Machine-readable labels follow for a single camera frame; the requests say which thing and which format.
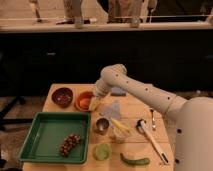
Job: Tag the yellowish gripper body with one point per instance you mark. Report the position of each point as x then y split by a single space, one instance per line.
94 103

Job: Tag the green chili pepper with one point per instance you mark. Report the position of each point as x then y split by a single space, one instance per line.
137 162

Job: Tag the white handled kitchen tool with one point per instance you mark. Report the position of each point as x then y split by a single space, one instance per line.
142 128

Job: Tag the small steel cup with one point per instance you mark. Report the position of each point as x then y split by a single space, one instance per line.
102 126

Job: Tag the dark brown bowl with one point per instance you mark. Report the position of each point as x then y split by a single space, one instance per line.
62 97

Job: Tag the bunch of red grapes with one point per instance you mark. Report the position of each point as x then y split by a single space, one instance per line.
69 143

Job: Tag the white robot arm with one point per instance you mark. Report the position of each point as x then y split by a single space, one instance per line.
194 117

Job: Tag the clear glass with yellow item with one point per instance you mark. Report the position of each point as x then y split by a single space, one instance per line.
121 131

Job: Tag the green plastic tray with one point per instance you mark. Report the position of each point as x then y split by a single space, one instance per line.
47 134

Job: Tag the orange bowl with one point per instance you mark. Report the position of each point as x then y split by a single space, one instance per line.
80 96

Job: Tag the silver fork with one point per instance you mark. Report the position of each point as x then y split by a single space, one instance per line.
153 119

